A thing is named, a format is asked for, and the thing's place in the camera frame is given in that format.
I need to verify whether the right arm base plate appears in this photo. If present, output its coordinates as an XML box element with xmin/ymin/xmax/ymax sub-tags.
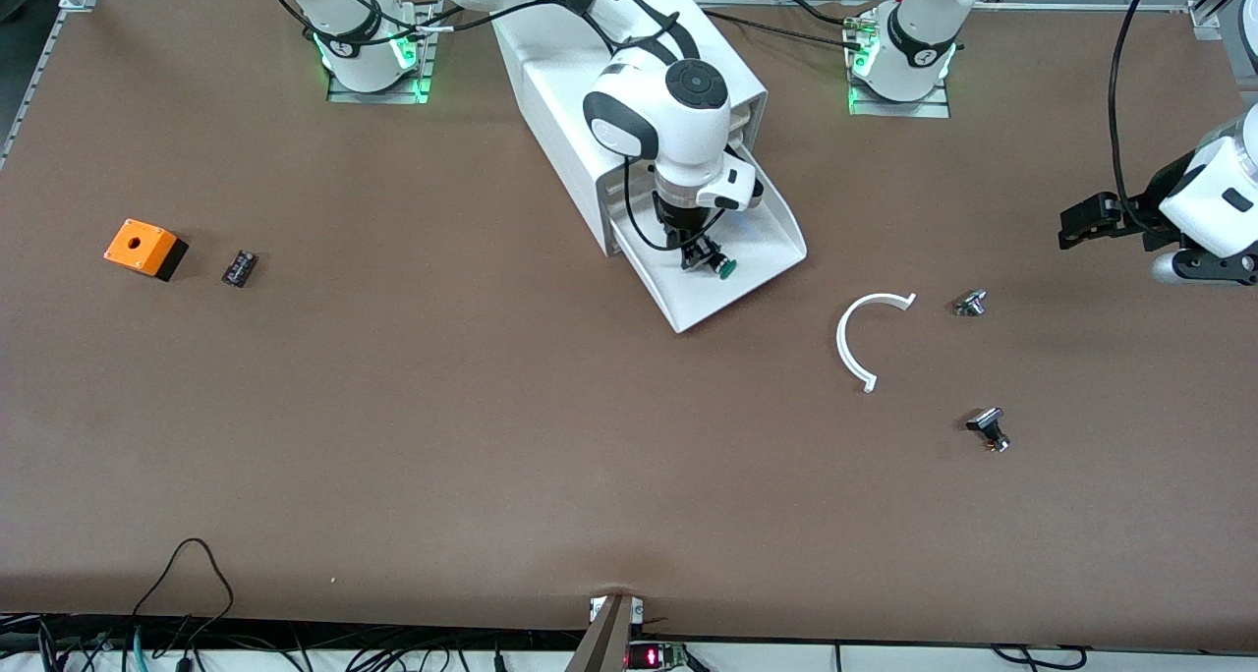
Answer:
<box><xmin>327</xmin><ymin>4</ymin><xmax>435</xmax><ymax>104</ymax></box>

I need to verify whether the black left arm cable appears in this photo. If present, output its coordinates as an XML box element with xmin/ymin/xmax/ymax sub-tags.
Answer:
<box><xmin>1109</xmin><ymin>0</ymin><xmax>1166</xmax><ymax>241</ymax></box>

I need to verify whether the aluminium table edge rail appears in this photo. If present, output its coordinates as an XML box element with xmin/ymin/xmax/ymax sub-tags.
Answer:
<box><xmin>968</xmin><ymin>0</ymin><xmax>1195</xmax><ymax>15</ymax></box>
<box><xmin>0</xmin><ymin>4</ymin><xmax>68</xmax><ymax>167</ymax></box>

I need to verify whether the black floor cable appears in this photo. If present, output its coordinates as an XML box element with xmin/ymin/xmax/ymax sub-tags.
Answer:
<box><xmin>991</xmin><ymin>644</ymin><xmax>1088</xmax><ymax>671</ymax></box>

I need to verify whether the white semicircular bracket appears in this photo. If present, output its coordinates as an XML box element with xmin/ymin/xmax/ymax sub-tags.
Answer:
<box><xmin>835</xmin><ymin>292</ymin><xmax>918</xmax><ymax>394</ymax></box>

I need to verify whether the red LED device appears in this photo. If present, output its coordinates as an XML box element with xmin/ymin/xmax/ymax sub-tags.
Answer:
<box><xmin>626</xmin><ymin>641</ymin><xmax>694</xmax><ymax>672</ymax></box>

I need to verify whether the looped black cable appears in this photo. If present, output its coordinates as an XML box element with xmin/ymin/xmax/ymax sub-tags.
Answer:
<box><xmin>131</xmin><ymin>537</ymin><xmax>237</xmax><ymax>644</ymax></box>

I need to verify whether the orange button enclosure box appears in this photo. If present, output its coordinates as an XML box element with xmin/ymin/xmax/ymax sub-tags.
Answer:
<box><xmin>103</xmin><ymin>218</ymin><xmax>190</xmax><ymax>283</ymax></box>

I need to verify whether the black grey-capped push switch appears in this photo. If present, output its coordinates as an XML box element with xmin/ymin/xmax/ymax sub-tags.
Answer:
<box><xmin>965</xmin><ymin>407</ymin><xmax>1011</xmax><ymax>454</ymax></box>

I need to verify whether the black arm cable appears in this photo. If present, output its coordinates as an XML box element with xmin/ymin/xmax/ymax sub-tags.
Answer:
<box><xmin>1109</xmin><ymin>0</ymin><xmax>1166</xmax><ymax>241</ymax></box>
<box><xmin>254</xmin><ymin>0</ymin><xmax>728</xmax><ymax>252</ymax></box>

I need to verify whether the brown wedge post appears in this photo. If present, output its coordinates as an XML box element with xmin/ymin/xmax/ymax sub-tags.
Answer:
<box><xmin>565</xmin><ymin>593</ymin><xmax>635</xmax><ymax>672</ymax></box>

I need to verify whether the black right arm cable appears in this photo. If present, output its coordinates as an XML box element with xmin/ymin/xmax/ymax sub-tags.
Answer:
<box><xmin>254</xmin><ymin>0</ymin><xmax>728</xmax><ymax>252</ymax></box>

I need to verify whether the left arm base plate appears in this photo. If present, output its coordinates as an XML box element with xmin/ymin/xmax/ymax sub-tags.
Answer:
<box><xmin>848</xmin><ymin>14</ymin><xmax>952</xmax><ymax>119</ymax></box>

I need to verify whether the black table cable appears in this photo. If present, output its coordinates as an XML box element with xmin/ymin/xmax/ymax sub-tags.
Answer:
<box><xmin>776</xmin><ymin>0</ymin><xmax>861</xmax><ymax>27</ymax></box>
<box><xmin>703</xmin><ymin>8</ymin><xmax>854</xmax><ymax>50</ymax></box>

